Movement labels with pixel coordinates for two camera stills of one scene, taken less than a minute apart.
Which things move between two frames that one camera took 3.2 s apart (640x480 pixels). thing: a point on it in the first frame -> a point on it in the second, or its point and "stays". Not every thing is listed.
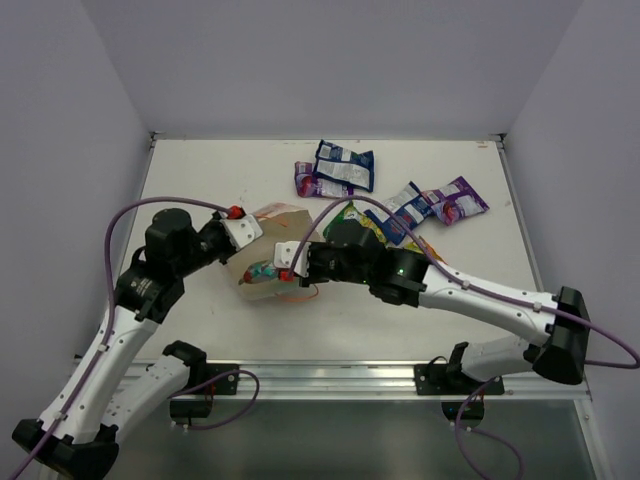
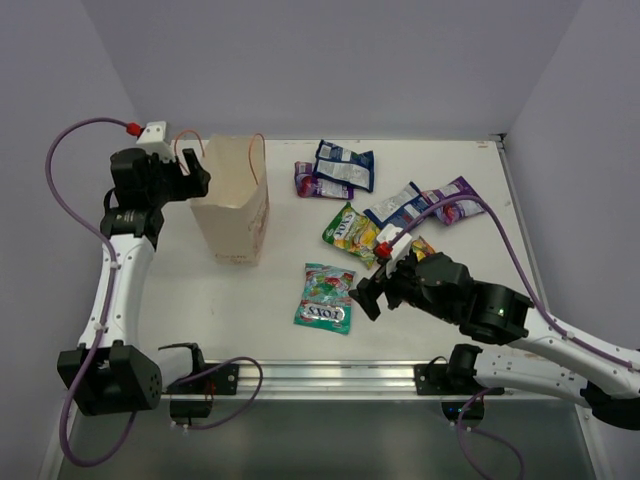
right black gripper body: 326,266 -> 404,285
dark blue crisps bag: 333,162 stays
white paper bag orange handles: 278,223 -> 232,209
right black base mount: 439,379 stays
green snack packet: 259,271 -> 326,298
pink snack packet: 455,201 stays
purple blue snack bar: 307,184 stays
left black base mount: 204,381 stays
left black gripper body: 220,245 -> 176,176
